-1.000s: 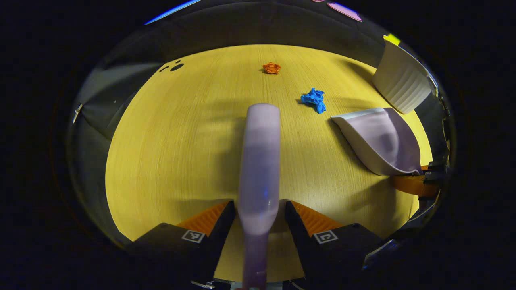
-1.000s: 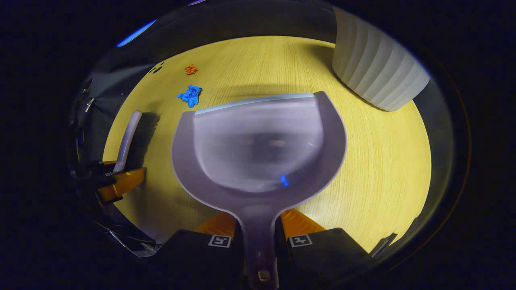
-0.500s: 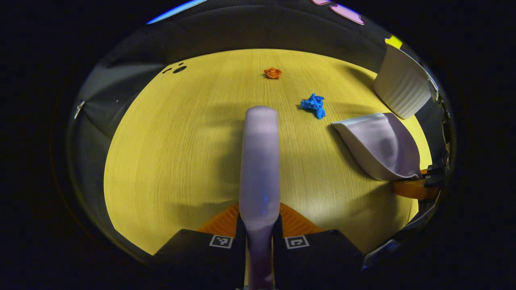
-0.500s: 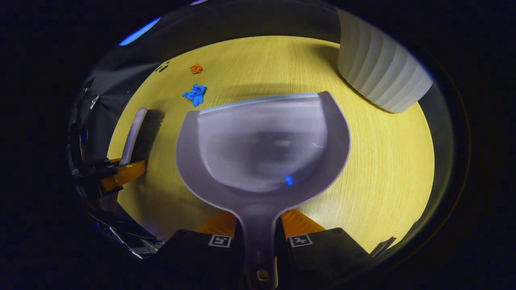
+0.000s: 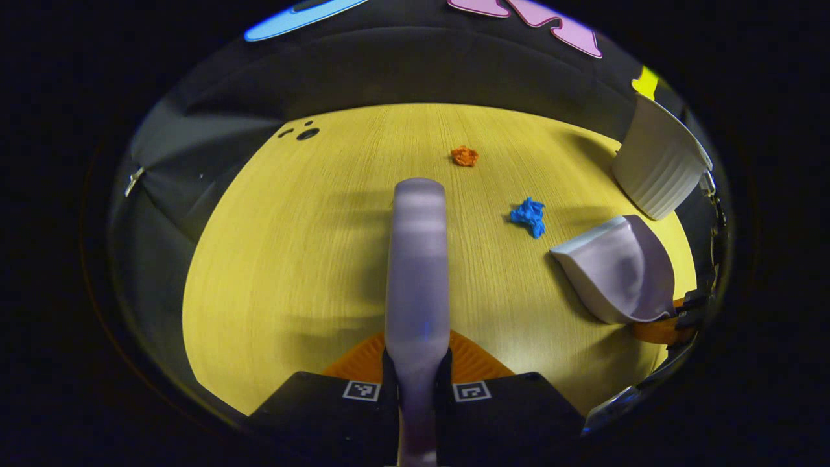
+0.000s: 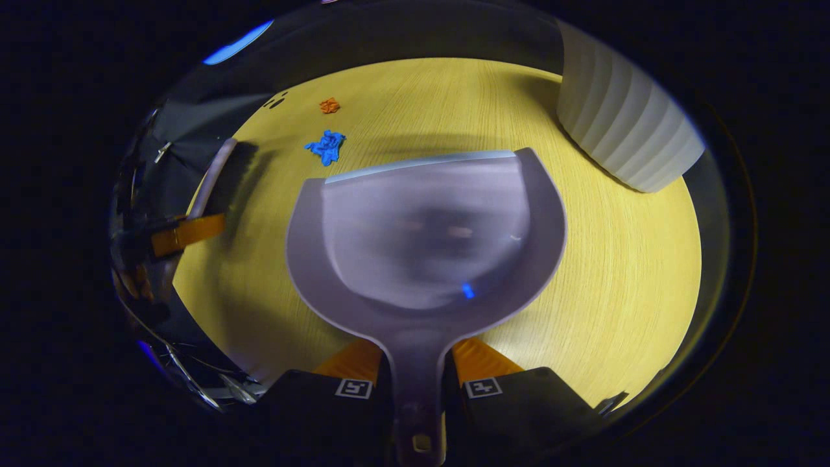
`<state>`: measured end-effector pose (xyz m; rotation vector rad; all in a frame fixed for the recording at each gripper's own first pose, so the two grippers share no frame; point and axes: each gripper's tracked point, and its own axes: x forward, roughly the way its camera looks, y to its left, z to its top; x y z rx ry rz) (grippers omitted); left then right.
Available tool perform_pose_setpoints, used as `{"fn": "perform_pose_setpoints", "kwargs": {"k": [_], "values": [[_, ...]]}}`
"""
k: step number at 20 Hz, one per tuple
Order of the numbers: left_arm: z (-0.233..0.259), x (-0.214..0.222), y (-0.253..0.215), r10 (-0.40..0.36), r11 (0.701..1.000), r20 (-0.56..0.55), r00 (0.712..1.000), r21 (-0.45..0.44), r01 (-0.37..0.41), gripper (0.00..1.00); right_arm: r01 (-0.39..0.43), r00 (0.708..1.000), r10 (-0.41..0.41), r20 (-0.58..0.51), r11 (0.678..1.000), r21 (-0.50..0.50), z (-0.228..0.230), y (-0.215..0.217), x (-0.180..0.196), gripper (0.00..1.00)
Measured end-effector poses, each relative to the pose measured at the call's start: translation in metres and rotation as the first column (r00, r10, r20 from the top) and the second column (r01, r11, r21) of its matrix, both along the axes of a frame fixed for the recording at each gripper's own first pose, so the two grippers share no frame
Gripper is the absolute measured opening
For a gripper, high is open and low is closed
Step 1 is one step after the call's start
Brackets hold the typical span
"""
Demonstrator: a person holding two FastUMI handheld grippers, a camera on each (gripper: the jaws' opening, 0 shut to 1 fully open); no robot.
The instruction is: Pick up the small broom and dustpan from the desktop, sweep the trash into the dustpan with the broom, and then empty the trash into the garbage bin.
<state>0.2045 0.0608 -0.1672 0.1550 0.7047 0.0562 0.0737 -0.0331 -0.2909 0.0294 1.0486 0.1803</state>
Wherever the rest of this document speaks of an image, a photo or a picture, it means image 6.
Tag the light purple dustpan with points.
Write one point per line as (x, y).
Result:
(421, 240)

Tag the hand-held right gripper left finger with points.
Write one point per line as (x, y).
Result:
(337, 415)

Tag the wooden desktop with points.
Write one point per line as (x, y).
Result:
(616, 272)

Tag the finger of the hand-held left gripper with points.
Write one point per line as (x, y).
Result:
(191, 232)

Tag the blue paper trash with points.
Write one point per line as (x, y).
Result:
(327, 146)

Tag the white ribbed garbage bin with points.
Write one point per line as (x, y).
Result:
(622, 123)

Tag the white cloth clip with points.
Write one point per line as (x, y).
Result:
(162, 152)

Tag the light purple small broom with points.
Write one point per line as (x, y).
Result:
(217, 178)

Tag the orange paper trash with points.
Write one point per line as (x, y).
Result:
(329, 106)

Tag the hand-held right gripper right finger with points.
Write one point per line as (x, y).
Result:
(512, 408)

